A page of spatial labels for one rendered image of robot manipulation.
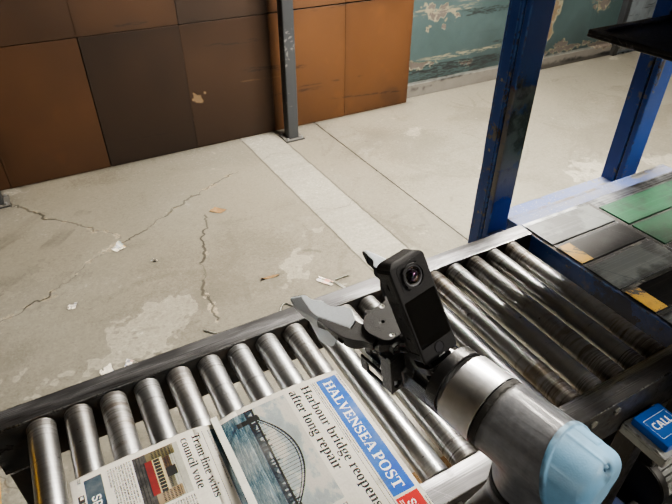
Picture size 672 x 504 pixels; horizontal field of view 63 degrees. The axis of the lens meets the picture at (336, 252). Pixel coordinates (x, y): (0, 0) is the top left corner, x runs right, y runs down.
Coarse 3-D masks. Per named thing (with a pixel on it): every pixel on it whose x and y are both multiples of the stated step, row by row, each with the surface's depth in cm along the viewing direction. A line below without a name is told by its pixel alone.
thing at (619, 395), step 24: (648, 360) 113; (600, 384) 108; (624, 384) 108; (648, 384) 108; (576, 408) 103; (600, 408) 103; (624, 408) 108; (600, 432) 108; (480, 456) 95; (432, 480) 91; (456, 480) 91; (480, 480) 91
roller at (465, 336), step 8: (448, 312) 125; (456, 320) 123; (456, 328) 121; (464, 328) 120; (456, 336) 120; (464, 336) 119; (472, 336) 119; (456, 344) 121; (464, 344) 118; (472, 344) 117; (480, 344) 117; (480, 352) 115; (488, 352) 115; (496, 352) 116; (496, 360) 113; (504, 360) 114; (504, 368) 111; (512, 368) 112; (520, 376) 110; (528, 384) 108; (536, 392) 106
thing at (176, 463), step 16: (192, 432) 72; (160, 448) 70; (176, 448) 70; (192, 448) 70; (112, 464) 68; (128, 464) 68; (144, 464) 68; (160, 464) 68; (176, 464) 68; (192, 464) 68; (80, 480) 67; (96, 480) 66; (112, 480) 66; (128, 480) 66; (144, 480) 66; (160, 480) 66; (176, 480) 67; (192, 480) 67; (208, 480) 67; (80, 496) 65; (96, 496) 65; (112, 496) 65; (128, 496) 65; (144, 496) 65; (160, 496) 65; (176, 496) 65; (192, 496) 65; (208, 496) 65
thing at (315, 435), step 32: (320, 384) 79; (256, 416) 74; (288, 416) 74; (320, 416) 74; (352, 416) 74; (256, 448) 70; (288, 448) 70; (320, 448) 70; (352, 448) 70; (384, 448) 70; (288, 480) 67; (320, 480) 67; (352, 480) 66; (384, 480) 67; (416, 480) 67
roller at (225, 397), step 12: (204, 360) 113; (216, 360) 113; (204, 372) 111; (216, 372) 110; (216, 384) 108; (228, 384) 108; (216, 396) 106; (228, 396) 106; (216, 408) 106; (228, 408) 103
